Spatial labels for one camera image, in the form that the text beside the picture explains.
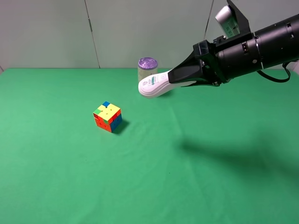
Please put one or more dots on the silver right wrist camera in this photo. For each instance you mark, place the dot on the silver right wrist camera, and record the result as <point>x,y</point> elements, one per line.
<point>227,20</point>

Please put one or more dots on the multicoloured puzzle cube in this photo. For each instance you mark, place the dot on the multicoloured puzzle cube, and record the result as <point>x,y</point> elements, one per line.
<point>107,116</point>

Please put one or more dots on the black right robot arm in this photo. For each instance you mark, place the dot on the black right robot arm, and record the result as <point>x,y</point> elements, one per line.
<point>223,60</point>

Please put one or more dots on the purple-lidded white cylinder can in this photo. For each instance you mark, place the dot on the purple-lidded white cylinder can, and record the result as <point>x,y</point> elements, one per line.
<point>146,66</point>

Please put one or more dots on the white bottle with black brush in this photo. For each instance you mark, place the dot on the white bottle with black brush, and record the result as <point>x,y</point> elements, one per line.
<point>158,84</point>

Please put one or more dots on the green table cloth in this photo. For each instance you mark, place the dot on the green table cloth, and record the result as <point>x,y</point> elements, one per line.
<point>197,155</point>

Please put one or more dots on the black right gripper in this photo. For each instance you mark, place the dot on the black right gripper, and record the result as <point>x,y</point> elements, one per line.
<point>200,68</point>

